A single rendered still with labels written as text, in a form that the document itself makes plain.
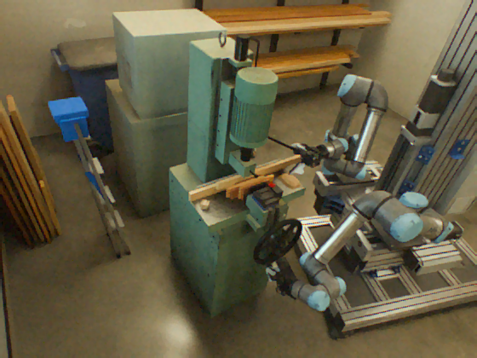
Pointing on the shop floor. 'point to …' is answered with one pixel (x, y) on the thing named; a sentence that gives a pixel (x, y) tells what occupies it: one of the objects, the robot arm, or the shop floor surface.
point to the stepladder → (64, 115)
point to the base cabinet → (214, 261)
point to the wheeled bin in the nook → (92, 84)
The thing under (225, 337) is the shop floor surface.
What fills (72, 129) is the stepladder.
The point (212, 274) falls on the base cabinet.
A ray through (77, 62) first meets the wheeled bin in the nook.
